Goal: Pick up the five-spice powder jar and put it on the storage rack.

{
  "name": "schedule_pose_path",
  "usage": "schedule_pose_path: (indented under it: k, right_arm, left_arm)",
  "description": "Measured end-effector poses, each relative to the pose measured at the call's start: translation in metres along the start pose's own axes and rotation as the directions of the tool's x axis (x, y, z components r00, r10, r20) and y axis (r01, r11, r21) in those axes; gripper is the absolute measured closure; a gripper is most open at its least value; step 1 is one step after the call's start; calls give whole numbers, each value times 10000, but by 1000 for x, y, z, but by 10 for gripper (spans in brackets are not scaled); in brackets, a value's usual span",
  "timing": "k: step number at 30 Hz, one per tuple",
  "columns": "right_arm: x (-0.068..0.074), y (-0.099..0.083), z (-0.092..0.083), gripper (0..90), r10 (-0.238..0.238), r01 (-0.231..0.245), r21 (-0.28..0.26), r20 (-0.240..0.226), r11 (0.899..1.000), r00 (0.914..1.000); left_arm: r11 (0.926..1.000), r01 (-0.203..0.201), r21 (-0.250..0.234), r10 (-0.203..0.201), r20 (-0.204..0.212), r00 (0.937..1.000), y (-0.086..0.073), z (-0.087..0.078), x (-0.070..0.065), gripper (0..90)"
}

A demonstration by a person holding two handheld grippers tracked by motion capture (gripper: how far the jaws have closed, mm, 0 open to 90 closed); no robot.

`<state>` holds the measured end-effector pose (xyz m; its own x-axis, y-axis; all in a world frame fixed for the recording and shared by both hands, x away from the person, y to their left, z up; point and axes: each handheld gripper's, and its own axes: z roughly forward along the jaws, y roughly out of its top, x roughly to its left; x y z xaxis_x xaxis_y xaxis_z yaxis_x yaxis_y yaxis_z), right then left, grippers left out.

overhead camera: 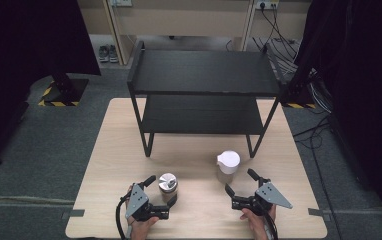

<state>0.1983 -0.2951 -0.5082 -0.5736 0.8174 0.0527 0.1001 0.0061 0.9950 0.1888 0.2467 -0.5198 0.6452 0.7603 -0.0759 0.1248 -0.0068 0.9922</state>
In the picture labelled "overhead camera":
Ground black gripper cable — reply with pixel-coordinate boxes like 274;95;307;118
115;195;131;240
262;213;279;240

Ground white cup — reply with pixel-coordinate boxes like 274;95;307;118
216;150;242;184

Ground glass jar with silver lid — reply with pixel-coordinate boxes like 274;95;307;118
158;172;179;205

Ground black two-tier shelf rack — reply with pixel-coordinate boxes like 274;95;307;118
126;40;288;159

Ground black power cables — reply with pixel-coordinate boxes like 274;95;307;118
225;5;302;62

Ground white power strip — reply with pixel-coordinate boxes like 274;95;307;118
255;0;280;11
111;0;134;8

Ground grey tape piece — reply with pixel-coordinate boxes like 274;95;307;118
61;208;86;220
307;207;332;222

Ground grey shoe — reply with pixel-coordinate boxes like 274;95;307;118
108;44;120;64
97;44;110;64

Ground black stand base striped tape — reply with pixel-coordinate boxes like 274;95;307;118
279;81;317;110
37;72;90;108

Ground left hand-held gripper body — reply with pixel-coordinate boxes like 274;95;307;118
124;182;171;222

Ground person's left hand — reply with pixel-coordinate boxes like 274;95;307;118
124;185;160;240

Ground white cable bundle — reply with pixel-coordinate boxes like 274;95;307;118
307;68;334;114

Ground black curtain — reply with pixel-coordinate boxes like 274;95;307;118
292;0;382;232
0;0;102;173

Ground person's right hand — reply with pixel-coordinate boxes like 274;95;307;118
240;204;277;240

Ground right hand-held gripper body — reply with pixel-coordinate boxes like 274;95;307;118
230;181;294;216

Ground black floor cable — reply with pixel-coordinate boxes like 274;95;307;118
292;114;342;240

